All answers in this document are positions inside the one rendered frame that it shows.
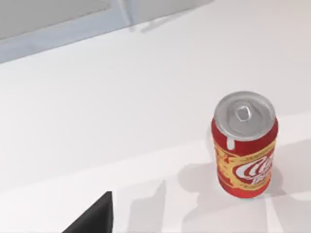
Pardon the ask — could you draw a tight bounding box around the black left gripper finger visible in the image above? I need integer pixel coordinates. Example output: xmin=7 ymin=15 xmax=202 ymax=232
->
xmin=61 ymin=191 xmax=114 ymax=233

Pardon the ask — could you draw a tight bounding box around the red and gold can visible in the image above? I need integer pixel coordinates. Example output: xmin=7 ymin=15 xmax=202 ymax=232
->
xmin=210 ymin=91 xmax=279 ymax=199

